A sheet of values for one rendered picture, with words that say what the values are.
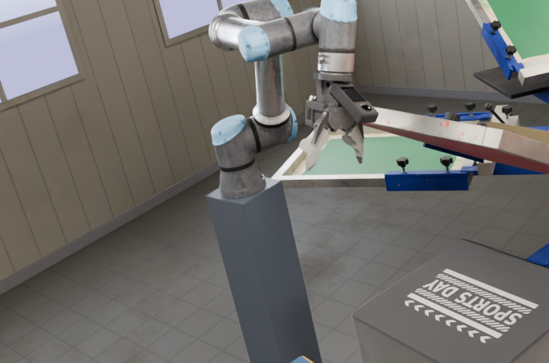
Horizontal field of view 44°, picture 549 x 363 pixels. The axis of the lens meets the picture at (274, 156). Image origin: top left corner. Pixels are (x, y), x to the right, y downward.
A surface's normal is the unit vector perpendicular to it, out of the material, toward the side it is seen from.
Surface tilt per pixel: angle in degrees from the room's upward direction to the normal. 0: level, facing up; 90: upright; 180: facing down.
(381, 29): 90
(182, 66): 90
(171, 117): 90
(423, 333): 0
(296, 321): 90
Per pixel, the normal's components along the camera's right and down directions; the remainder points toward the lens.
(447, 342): -0.20, -0.91
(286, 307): 0.71, 0.11
